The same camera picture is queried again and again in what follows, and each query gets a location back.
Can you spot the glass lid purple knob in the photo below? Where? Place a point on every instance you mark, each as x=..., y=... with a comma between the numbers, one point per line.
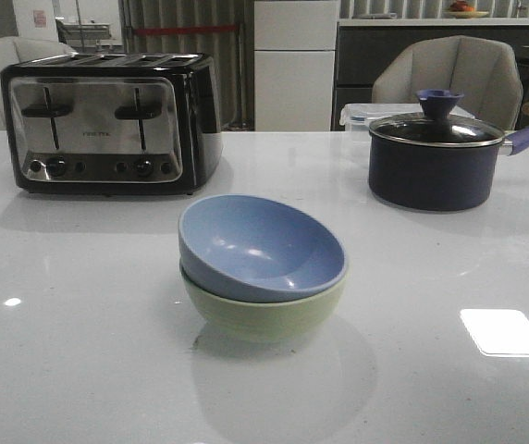
x=436, y=125

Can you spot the blue bowl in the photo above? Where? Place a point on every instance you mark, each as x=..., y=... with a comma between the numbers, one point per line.
x=251, y=249

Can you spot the dark blue saucepan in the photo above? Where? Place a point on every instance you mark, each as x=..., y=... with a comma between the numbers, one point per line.
x=434, y=178

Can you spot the green bowl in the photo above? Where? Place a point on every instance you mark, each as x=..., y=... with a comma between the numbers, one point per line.
x=264, y=322

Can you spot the beige upholstered chair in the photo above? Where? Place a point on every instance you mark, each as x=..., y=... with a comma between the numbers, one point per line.
x=484, y=71

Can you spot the black silver toaster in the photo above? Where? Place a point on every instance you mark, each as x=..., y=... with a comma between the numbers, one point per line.
x=137, y=124

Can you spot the clear plastic food container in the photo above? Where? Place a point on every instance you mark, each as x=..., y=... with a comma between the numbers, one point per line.
x=357, y=117

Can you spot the white refrigerator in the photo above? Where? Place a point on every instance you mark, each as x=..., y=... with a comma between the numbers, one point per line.
x=294, y=58

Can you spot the metal stanchion post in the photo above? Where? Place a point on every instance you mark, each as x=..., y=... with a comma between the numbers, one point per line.
x=127, y=24

